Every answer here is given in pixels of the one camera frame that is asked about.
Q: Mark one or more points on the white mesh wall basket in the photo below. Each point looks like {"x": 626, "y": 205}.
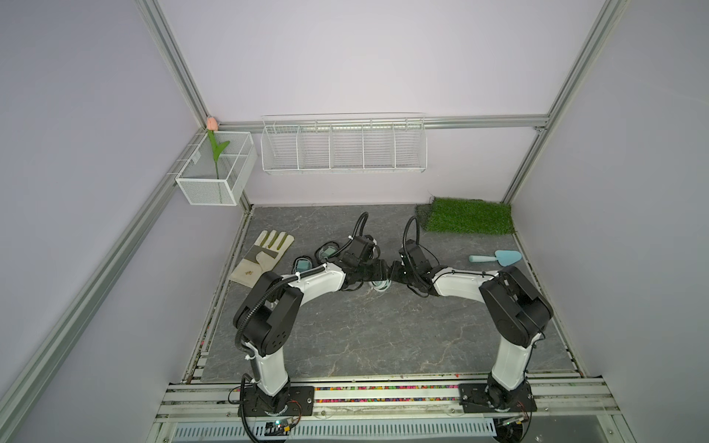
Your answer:
{"x": 197, "y": 178}

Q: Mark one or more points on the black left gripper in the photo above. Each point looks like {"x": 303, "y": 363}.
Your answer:
{"x": 380, "y": 267}

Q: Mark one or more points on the green artificial grass mat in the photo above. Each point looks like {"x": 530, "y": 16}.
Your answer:
{"x": 466, "y": 216}

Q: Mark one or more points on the white wire wall shelf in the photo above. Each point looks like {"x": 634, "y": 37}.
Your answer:
{"x": 344, "y": 143}

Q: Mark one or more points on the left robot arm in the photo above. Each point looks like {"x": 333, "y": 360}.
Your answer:
{"x": 266, "y": 319}

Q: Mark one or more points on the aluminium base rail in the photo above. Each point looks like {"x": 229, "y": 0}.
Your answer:
{"x": 397, "y": 398}

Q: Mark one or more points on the beige gardening glove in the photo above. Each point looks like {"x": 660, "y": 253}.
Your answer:
{"x": 263, "y": 256}

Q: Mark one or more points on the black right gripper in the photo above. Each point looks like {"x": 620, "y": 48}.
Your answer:
{"x": 394, "y": 265}

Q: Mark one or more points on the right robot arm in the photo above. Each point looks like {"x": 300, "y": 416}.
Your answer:
{"x": 518, "y": 310}

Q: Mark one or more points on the teal garden trowel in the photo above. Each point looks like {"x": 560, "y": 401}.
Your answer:
{"x": 503, "y": 257}

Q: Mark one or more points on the artificial pink tulip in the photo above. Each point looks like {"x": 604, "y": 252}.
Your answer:
{"x": 212, "y": 126}

